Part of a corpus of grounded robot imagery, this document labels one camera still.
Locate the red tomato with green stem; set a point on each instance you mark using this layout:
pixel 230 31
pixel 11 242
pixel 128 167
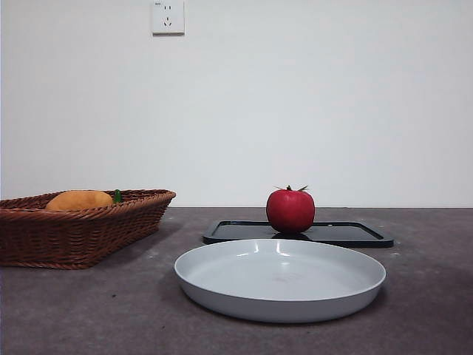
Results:
pixel 290 211

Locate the grey round plate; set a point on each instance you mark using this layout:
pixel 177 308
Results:
pixel 281 275

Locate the small green vegetable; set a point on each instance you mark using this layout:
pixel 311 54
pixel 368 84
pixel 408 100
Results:
pixel 117 196

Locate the black rectangular tray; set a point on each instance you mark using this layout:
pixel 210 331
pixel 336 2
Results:
pixel 351 233

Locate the brown wicker basket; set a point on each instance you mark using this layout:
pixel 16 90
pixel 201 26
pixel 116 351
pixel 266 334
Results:
pixel 74 236

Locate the white wall power socket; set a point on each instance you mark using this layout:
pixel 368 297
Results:
pixel 168 18

